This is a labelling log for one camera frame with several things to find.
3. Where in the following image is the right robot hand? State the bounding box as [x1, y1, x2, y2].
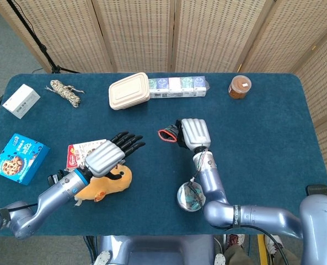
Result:
[175, 118, 212, 152]

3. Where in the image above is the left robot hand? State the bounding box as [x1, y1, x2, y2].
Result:
[83, 131, 147, 181]

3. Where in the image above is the black and white knit glove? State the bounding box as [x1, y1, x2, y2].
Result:
[157, 124, 180, 147]

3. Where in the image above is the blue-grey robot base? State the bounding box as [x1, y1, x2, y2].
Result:
[93, 234, 230, 265]

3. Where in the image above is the red and white snack box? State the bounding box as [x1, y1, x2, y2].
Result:
[66, 139, 109, 171]

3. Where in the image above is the yellow plush duck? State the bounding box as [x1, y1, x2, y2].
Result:
[72, 163, 133, 206]

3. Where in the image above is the blue felt table cover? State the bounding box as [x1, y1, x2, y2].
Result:
[0, 72, 327, 237]

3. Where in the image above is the tissue multipack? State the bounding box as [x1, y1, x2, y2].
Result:
[148, 76, 210, 99]

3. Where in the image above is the black stapler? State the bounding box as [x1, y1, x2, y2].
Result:
[47, 169, 66, 186]

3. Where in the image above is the clear round tub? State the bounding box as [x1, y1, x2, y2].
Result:
[176, 181, 207, 213]

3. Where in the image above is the brown-lidded plastic jar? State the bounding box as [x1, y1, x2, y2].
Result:
[228, 75, 252, 100]

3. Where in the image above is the beige lidded lunch container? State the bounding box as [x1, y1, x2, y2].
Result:
[108, 72, 151, 111]

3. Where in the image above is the blue cookie box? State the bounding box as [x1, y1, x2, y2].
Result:
[0, 133, 51, 186]

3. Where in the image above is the white cardboard box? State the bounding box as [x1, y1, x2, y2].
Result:
[2, 84, 41, 119]

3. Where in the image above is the wicker folding screen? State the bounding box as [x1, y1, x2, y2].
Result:
[0, 0, 327, 199]

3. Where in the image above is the white sneaker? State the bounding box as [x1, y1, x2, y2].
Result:
[227, 234, 246, 250]
[265, 234, 284, 255]

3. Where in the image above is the black tripod stand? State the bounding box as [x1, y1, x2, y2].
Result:
[6, 0, 81, 75]

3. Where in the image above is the olive trouser leg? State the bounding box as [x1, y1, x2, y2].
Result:
[273, 248, 301, 265]
[223, 245, 256, 265]

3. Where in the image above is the black mesh chair part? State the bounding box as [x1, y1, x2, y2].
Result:
[305, 184, 327, 197]

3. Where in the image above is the braided rope bundle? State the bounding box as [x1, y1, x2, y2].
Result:
[45, 79, 85, 108]

